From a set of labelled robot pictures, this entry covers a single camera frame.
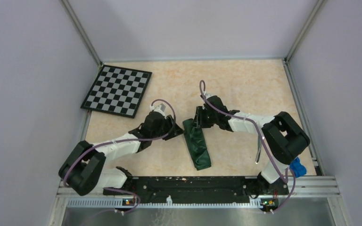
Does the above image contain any purple cable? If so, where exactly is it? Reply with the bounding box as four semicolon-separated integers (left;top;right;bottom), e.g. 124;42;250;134
62;99;177;216
199;80;296;214

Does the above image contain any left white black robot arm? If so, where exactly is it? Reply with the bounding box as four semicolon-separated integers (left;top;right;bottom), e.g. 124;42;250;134
58;104;183;196

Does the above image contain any blue toy car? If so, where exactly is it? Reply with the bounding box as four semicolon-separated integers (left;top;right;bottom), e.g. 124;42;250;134
289;157;307;178

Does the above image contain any dark green cloth napkin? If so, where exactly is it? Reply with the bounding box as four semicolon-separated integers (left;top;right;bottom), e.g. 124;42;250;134
182;119;212;170

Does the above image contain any white toothed cable rail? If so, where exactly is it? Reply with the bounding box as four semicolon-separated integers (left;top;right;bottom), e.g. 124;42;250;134
67;198;262;209

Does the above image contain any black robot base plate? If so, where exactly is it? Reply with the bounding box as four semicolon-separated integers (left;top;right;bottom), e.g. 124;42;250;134
103;176;289;205

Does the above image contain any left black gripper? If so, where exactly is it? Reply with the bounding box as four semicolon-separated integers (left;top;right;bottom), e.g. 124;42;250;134
151;114;185;141

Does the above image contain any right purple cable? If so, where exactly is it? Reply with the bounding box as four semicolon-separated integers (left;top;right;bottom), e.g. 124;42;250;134
199;80;296;214

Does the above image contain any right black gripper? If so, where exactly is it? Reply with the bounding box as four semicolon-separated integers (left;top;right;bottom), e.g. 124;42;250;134
191;106;218;129

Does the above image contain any black grey checkerboard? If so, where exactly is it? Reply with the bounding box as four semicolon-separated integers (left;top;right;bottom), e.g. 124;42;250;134
81;65;153;118

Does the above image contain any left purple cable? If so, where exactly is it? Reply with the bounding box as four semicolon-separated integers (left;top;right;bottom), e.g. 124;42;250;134
62;99;177;216

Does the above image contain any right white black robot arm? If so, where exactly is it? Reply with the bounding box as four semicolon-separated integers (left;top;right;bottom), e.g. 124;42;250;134
195;93;311;194

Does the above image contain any silver metal fork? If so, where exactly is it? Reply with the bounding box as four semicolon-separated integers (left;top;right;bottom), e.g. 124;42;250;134
255;135;263;164

